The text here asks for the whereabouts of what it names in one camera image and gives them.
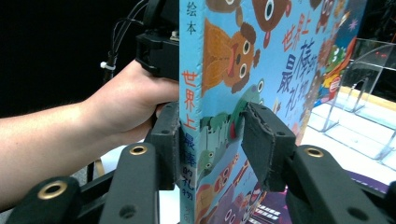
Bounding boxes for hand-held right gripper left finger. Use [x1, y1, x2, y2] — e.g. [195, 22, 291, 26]
[144, 102, 182, 191]

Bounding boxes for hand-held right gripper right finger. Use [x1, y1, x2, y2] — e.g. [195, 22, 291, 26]
[241, 102, 297, 192]

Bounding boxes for light blue picture book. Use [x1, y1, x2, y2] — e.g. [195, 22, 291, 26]
[178, 0, 344, 224]

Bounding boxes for clear acrylic book rack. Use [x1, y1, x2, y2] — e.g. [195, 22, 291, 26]
[306, 37, 396, 172]

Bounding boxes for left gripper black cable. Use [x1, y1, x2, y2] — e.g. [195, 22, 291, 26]
[100, 0, 151, 84]

